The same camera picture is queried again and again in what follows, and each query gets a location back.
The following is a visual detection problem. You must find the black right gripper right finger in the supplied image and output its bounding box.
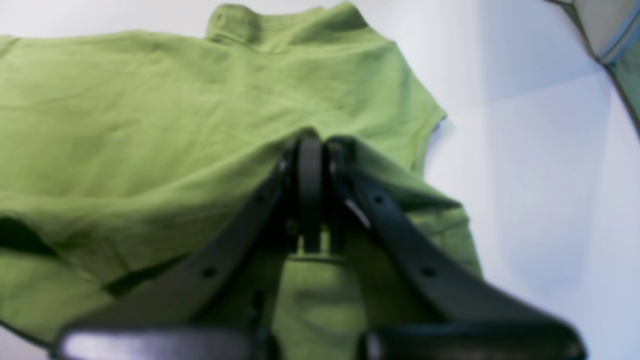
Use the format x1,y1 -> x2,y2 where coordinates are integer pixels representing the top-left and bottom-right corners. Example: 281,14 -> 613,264
325,137 -> 587,360

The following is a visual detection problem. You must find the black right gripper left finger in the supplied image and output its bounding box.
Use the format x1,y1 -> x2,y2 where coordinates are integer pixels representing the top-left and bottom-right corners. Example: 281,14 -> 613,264
52,137 -> 323,360

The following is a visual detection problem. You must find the green T-shirt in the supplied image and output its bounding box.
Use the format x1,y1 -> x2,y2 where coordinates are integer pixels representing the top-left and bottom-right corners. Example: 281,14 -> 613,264
0,3 -> 482,346

